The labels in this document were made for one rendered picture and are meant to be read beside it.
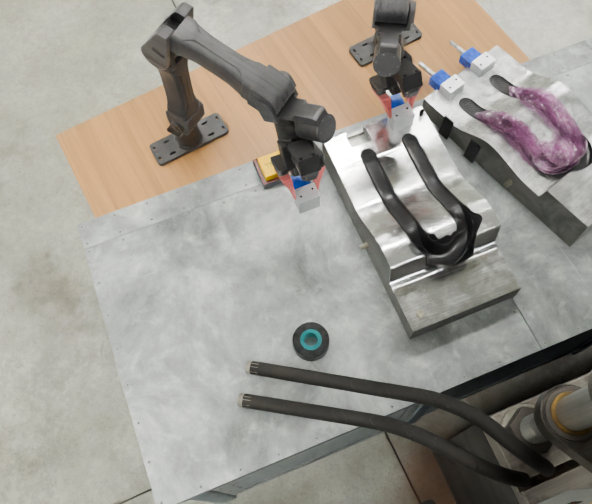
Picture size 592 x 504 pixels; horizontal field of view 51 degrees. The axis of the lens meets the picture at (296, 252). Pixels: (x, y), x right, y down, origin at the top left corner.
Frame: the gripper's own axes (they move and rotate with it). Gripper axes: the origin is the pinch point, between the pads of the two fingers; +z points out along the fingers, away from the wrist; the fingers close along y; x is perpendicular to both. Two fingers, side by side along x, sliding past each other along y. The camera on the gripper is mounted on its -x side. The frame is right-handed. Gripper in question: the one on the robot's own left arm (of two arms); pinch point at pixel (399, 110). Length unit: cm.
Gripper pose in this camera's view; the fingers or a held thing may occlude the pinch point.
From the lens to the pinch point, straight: 151.3
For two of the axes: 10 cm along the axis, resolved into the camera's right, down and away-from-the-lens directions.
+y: 9.2, -3.8, 0.5
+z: 2.5, 7.0, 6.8
